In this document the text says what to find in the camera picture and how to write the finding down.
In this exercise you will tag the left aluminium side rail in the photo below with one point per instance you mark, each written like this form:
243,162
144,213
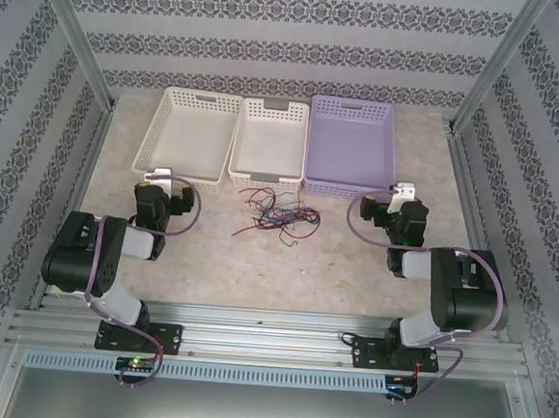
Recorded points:
77,203

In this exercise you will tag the wide white plastic basket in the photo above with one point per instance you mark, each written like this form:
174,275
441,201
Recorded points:
188,134

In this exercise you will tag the aluminium corner post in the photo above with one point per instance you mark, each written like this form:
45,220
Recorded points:
496,66
75,33

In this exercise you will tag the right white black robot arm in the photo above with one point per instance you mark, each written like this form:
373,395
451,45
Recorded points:
420,331

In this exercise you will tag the grey sheet metal panel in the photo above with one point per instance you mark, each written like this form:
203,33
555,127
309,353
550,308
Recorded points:
263,411

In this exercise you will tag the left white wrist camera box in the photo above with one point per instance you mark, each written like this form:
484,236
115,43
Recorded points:
161,173

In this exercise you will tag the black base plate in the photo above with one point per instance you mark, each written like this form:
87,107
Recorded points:
365,356
170,338

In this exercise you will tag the aluminium mounting rail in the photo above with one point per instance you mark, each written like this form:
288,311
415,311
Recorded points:
269,339

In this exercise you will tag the left aluminium corner post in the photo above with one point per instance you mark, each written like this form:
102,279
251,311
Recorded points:
75,33

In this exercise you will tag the right aluminium corner post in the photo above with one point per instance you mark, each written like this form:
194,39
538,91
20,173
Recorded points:
496,66

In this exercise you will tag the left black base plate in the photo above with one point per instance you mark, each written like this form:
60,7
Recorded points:
170,338

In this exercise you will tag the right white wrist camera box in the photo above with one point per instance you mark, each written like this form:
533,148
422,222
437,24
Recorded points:
404,192

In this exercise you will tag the left controller circuit board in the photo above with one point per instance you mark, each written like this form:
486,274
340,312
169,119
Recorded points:
134,364

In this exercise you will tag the purple plastic basket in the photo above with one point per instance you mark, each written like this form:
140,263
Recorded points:
349,147

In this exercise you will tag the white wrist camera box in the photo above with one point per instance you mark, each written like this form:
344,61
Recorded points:
161,173
404,192

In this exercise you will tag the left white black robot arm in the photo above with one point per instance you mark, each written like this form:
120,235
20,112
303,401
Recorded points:
117,303

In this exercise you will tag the controller circuit board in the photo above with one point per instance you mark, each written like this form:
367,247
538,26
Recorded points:
134,364
398,385

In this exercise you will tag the right controller circuit board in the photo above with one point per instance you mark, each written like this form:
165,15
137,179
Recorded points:
398,385

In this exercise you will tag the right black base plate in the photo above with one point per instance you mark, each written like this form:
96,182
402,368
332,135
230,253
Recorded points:
365,356

